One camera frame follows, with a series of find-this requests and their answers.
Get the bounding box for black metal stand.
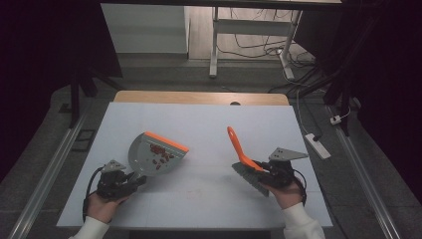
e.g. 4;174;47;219
68;64;124;129

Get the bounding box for grey dustpan with orange edge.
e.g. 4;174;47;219
127;130;190;183

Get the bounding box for pile of red kidney beans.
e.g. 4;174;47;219
149;142;176;170

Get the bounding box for wooden table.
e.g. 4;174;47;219
112;90;291;107

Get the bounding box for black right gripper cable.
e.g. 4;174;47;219
293;168;309;207

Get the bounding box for white table cover sheet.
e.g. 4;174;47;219
56;101;334;230

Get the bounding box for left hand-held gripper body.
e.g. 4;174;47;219
96;159;137;201

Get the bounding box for aluminium floor rail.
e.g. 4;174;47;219
326;105;402;239
7;107;93;239

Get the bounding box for person's left hand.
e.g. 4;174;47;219
86;191;131;224

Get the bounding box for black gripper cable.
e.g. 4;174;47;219
293;168;309;207
82;166;105;224

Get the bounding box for white cabinet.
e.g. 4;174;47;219
100;3;191;55

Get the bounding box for black tripod stand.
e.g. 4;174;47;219
297;59;357;137

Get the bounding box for white metal desk frame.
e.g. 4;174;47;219
208;5;304;81

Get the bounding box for person's right hand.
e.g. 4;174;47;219
268;178;306;210

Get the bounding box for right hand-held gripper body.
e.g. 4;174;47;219
259;146;310;191

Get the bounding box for white power strip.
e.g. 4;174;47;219
305;132;332;160

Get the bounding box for orange-handled grey brush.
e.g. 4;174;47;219
226;125;271;198

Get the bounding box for tangle of black floor cables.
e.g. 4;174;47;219
217;8;324;96

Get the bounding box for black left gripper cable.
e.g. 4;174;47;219
82;166;105;224

